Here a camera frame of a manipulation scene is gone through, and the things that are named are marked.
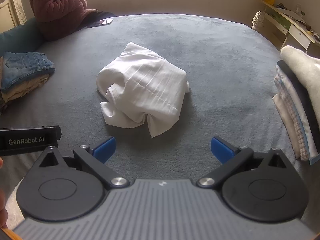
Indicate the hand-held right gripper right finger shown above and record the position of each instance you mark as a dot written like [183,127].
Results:
[221,150]

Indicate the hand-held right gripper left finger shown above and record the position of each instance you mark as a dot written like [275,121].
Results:
[106,148]

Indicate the white shirt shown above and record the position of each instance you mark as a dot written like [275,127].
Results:
[140,85]

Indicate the folded beige pants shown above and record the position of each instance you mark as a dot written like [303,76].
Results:
[25,87]

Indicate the folded white cloth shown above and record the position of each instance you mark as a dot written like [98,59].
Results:
[285,120]

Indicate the folded blue jeans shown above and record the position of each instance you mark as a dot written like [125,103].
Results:
[25,65]

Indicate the grey blanket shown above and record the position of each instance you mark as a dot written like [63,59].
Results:
[225,67]

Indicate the stack of folded towels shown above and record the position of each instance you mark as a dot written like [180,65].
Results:
[303,127]

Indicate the folded black garment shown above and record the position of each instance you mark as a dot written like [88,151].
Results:
[300,90]

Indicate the teal duvet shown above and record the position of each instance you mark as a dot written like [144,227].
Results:
[17,40]

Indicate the cream bedpost finial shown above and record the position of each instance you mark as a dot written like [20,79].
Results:
[258,20]

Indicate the cream carved headboard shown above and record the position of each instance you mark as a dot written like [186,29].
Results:
[16,5]

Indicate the cream desk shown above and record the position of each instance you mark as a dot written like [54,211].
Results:
[297,33]

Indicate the pile of papers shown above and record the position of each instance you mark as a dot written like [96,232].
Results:
[291,11]

